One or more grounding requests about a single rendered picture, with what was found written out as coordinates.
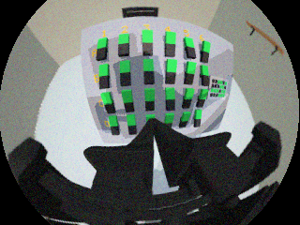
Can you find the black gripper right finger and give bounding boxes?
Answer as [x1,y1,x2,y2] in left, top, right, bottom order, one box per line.
[153,117,232,188]

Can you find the light grey switch panel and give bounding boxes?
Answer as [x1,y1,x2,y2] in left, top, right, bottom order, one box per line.
[80,16,233,143]

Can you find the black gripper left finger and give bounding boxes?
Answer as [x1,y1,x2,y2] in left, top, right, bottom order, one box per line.
[83,117,155,188]

